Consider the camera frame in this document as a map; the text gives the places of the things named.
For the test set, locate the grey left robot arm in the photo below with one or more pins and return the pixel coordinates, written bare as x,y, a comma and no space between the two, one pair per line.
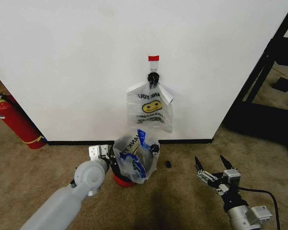
62,206

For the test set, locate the red fire extinguisher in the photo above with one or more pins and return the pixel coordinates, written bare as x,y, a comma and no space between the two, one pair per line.
16,122

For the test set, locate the clear bag with blue tape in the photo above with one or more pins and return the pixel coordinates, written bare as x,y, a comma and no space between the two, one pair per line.
134,158

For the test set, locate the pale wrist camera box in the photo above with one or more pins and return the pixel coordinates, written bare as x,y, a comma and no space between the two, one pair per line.
231,176

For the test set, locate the black power adapter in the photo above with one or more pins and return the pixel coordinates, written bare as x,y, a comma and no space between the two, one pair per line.
282,84

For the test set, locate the clear wall hook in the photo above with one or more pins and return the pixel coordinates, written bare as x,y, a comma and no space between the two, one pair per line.
153,65

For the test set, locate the black wall baseboard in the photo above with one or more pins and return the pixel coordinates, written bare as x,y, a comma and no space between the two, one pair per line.
129,141

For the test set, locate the black metal rack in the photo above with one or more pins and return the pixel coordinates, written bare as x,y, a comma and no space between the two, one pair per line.
261,79

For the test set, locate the red trash bin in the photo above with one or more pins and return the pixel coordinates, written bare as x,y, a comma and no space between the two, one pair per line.
123,181

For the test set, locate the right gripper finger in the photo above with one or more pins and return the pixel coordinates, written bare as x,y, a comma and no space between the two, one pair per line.
226,165
207,176

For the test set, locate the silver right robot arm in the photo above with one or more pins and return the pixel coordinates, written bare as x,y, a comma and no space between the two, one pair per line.
240,215

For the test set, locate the red tape strip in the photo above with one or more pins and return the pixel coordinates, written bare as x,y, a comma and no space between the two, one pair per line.
153,58

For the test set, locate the small black clip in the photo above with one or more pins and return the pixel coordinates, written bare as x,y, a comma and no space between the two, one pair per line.
168,164

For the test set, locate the clear smiley plastic bag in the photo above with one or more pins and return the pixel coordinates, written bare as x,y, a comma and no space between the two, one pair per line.
148,112

